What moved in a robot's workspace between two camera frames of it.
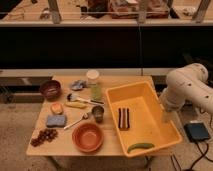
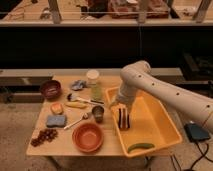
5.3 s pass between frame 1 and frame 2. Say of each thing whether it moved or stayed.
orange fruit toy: stayed
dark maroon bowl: stayed
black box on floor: stayed
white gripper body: moved
